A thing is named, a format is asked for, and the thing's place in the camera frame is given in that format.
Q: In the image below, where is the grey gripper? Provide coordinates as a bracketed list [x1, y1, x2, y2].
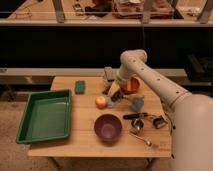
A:
[103, 67, 121, 97]

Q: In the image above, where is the black eraser block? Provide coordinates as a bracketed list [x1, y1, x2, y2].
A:
[153, 116, 167, 129]

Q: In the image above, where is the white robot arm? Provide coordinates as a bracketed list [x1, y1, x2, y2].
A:
[116, 49, 213, 171]

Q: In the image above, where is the blue plastic cup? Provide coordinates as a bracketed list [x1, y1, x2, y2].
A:
[131, 97, 144, 112]

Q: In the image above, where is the small metal cup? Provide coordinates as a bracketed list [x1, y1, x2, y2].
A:
[131, 119, 144, 131]

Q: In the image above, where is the brown grape bunch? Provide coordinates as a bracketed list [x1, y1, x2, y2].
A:
[111, 91, 123, 102]

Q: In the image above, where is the clear plastic bag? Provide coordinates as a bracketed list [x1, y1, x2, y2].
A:
[106, 96, 118, 108]

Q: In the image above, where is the orange apple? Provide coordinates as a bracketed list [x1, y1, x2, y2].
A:
[95, 96, 107, 109]

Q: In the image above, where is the orange bowl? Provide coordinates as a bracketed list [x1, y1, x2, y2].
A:
[121, 77, 140, 94]

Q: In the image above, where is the wooden table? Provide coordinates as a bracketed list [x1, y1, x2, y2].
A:
[28, 77, 171, 158]

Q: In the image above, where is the teal sponge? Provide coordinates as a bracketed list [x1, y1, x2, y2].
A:
[75, 80, 85, 94]

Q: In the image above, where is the purple bowl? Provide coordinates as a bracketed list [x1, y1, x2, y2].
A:
[94, 114, 122, 142]

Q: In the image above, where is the green plastic tray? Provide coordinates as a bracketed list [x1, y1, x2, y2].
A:
[16, 89, 72, 144]

